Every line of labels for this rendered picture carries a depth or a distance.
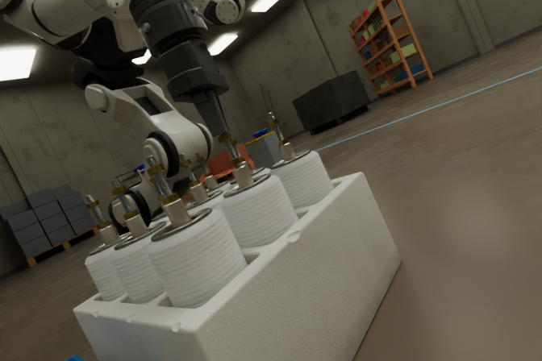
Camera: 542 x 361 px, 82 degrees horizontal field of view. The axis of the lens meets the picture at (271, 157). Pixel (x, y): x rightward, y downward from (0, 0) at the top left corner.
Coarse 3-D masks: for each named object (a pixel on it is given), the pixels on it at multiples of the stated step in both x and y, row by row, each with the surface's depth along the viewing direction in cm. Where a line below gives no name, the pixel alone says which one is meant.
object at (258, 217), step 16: (272, 176) 44; (256, 192) 41; (272, 192) 42; (224, 208) 43; (240, 208) 41; (256, 208) 41; (272, 208) 42; (288, 208) 44; (240, 224) 42; (256, 224) 41; (272, 224) 41; (288, 224) 42; (240, 240) 43; (256, 240) 42; (272, 240) 41
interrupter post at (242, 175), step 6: (240, 168) 44; (246, 168) 45; (234, 174) 45; (240, 174) 44; (246, 174) 45; (240, 180) 45; (246, 180) 45; (252, 180) 45; (240, 186) 45; (246, 186) 45
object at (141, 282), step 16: (144, 240) 41; (112, 256) 42; (128, 256) 40; (144, 256) 40; (128, 272) 40; (144, 272) 40; (128, 288) 42; (144, 288) 40; (160, 288) 41; (144, 304) 41
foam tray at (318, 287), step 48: (336, 192) 49; (288, 240) 39; (336, 240) 44; (384, 240) 54; (240, 288) 31; (288, 288) 35; (336, 288) 41; (384, 288) 49; (96, 336) 48; (144, 336) 34; (192, 336) 27; (240, 336) 29; (288, 336) 33; (336, 336) 39
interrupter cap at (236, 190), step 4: (260, 176) 48; (264, 176) 45; (268, 176) 44; (256, 180) 47; (260, 180) 43; (264, 180) 43; (252, 184) 42; (256, 184) 42; (236, 188) 47; (244, 188) 42; (248, 188) 42; (228, 192) 47; (232, 192) 44; (236, 192) 42; (240, 192) 42; (224, 196) 44; (228, 196) 43
